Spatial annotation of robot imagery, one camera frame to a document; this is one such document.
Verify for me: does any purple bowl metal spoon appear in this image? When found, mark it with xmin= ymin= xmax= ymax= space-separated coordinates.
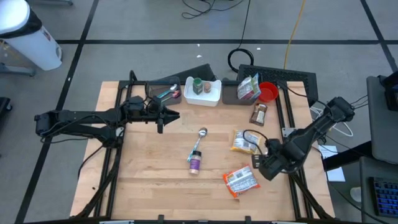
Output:
xmin=161 ymin=90 xmax=182 ymax=103

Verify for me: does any white computer mouse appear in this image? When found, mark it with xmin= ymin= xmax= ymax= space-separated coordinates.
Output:
xmin=349 ymin=186 xmax=363 ymax=203

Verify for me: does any grey table foot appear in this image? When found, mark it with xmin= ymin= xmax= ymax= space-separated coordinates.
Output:
xmin=0 ymin=62 xmax=34 ymax=77
xmin=26 ymin=0 xmax=75 ymax=6

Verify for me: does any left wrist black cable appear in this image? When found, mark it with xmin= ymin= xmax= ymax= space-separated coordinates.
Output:
xmin=141 ymin=95 xmax=162 ymax=108

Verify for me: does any black desk beam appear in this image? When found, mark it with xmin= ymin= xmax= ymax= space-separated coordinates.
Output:
xmin=322 ymin=140 xmax=373 ymax=172

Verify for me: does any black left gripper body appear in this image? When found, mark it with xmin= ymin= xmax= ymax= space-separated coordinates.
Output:
xmin=146 ymin=99 xmax=167 ymax=134

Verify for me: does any black desktop device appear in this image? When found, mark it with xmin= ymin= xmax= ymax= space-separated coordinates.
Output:
xmin=377 ymin=70 xmax=398 ymax=112

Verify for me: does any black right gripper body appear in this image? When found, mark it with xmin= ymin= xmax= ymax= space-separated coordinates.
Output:
xmin=259 ymin=139 xmax=284 ymax=182

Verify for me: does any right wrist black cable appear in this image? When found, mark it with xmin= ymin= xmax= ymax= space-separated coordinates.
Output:
xmin=242 ymin=129 xmax=270 ymax=156

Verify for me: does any black aluminium table frame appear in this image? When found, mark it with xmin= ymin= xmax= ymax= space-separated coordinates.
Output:
xmin=74 ymin=70 xmax=335 ymax=224

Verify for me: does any backlit black keyboard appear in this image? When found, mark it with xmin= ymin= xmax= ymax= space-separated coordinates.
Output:
xmin=369 ymin=176 xmax=398 ymax=218

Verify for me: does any grey translucent plastic bin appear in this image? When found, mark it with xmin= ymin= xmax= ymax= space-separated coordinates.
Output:
xmin=221 ymin=77 xmax=259 ymax=106
xmin=146 ymin=77 xmax=182 ymax=106

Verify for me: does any green red ramen packet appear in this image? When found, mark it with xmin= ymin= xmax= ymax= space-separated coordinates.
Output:
xmin=237 ymin=73 xmax=259 ymax=100

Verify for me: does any white plastic bin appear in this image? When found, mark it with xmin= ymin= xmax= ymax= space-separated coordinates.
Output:
xmin=183 ymin=77 xmax=223 ymax=108

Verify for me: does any yellow floor cable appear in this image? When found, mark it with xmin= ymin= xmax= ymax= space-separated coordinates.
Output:
xmin=283 ymin=0 xmax=307 ymax=70

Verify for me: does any coiled black floor cable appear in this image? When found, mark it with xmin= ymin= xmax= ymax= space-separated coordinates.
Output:
xmin=226 ymin=0 xmax=254 ymax=75

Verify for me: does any green spice jar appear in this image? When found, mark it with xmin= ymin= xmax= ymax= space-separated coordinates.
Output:
xmin=192 ymin=77 xmax=204 ymax=96

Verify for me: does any blue white ramen packet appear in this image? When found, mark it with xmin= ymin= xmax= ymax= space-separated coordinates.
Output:
xmin=252 ymin=74 xmax=262 ymax=100

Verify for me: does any yellow ramen packet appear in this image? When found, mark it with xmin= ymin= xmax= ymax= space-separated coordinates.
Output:
xmin=230 ymin=129 xmax=261 ymax=156

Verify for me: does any white paper sheet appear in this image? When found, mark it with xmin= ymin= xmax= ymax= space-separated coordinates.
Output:
xmin=318 ymin=144 xmax=346 ymax=183

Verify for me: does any white trash can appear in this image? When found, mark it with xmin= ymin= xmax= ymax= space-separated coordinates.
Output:
xmin=0 ymin=0 xmax=63 ymax=72

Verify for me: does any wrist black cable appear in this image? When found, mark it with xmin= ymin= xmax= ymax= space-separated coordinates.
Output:
xmin=242 ymin=129 xmax=270 ymax=156
xmin=141 ymin=95 xmax=162 ymax=108

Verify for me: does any silver spoon pale blue handle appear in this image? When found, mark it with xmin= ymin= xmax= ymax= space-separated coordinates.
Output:
xmin=186 ymin=127 xmax=208 ymax=162

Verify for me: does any dark grey desk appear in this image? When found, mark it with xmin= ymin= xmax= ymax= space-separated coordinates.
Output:
xmin=359 ymin=155 xmax=398 ymax=224

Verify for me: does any brown spice jar white label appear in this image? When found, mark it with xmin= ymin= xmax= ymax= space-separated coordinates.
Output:
xmin=249 ymin=102 xmax=268 ymax=127

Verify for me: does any orange ramen packet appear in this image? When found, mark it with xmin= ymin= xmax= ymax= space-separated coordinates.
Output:
xmin=222 ymin=164 xmax=261 ymax=199

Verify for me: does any teal handle metal spoon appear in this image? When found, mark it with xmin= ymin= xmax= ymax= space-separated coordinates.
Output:
xmin=157 ymin=83 xmax=178 ymax=99

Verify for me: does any tangled black floor cable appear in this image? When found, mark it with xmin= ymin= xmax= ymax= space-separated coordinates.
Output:
xmin=182 ymin=0 xmax=246 ymax=19

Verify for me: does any white cable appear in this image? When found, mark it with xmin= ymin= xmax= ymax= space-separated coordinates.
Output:
xmin=310 ymin=105 xmax=354 ymax=138

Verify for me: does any purple label spice jar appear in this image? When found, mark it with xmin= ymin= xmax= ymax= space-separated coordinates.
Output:
xmin=189 ymin=150 xmax=203 ymax=175

